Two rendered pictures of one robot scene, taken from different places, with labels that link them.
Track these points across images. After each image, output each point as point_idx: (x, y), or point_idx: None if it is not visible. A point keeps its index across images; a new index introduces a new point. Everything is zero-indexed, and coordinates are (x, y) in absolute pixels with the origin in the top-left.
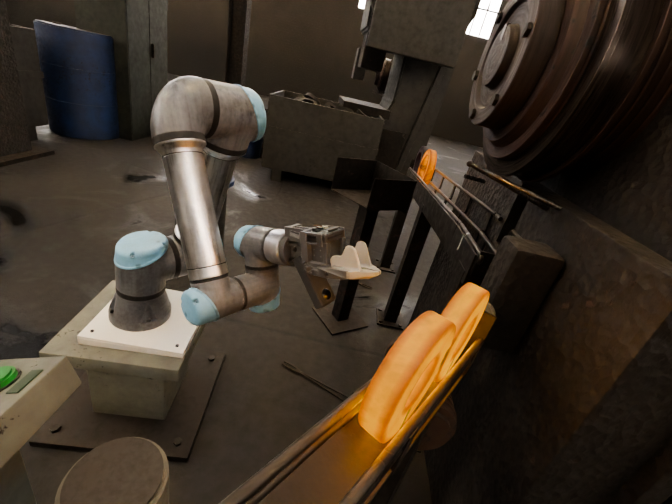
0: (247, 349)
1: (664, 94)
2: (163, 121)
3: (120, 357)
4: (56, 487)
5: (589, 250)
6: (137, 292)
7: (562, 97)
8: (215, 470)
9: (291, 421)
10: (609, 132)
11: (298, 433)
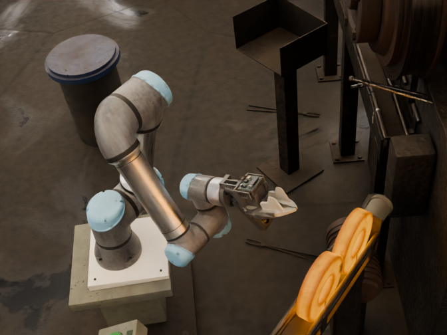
0: None
1: None
2: (111, 149)
3: (125, 292)
4: None
5: (444, 149)
6: (116, 242)
7: (396, 48)
8: None
9: (271, 292)
10: (446, 52)
11: (279, 300)
